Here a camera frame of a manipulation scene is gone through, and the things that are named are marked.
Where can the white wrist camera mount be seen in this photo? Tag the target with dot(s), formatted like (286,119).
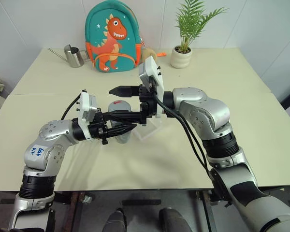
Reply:
(85,106)
(152,70)

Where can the clear plastic jar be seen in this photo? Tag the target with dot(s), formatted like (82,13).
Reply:
(123,139)

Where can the clear acrylic box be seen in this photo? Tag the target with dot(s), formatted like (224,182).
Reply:
(148,130)

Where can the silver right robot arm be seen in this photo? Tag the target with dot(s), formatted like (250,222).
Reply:
(203,106)

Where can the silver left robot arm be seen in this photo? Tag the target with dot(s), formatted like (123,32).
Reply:
(53,130)

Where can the teal dinosaur backpack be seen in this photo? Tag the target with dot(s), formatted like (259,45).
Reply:
(111,36)

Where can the beige plush toy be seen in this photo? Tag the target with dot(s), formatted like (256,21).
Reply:
(148,53)

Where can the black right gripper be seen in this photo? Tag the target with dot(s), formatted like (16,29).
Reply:
(148,106)

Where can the grey jar lid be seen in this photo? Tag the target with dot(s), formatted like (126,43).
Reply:
(119,105)

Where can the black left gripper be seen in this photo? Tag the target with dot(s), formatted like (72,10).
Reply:
(98,129)

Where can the small orange object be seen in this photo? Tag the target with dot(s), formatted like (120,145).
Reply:
(161,54)

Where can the green plant in white pot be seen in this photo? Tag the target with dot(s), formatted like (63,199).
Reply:
(181,58)

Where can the white handwritten label sticker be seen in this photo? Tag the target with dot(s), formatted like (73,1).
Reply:
(38,152)

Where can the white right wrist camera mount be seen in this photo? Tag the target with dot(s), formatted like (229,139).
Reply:
(152,70)

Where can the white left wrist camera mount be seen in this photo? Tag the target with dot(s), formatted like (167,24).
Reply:
(85,106)

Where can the steel watering can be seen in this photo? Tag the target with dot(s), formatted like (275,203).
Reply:
(73,56)

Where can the dark rounded shape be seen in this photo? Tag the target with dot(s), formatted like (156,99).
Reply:
(174,221)
(114,221)

